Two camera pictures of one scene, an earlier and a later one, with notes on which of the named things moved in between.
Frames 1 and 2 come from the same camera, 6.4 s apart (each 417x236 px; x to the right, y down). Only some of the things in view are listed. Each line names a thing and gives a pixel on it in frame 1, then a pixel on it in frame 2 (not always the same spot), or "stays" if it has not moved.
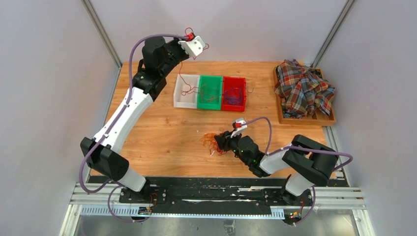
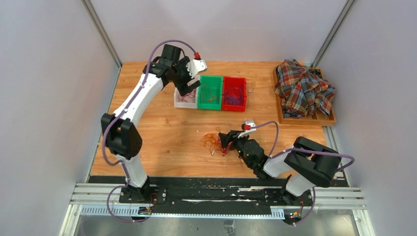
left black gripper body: (180, 53) → (182, 76)
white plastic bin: (186, 91) stays
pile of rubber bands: (208, 139) stays
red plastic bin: (234, 94) stays
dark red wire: (205, 44) → (192, 94)
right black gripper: (225, 135) stays
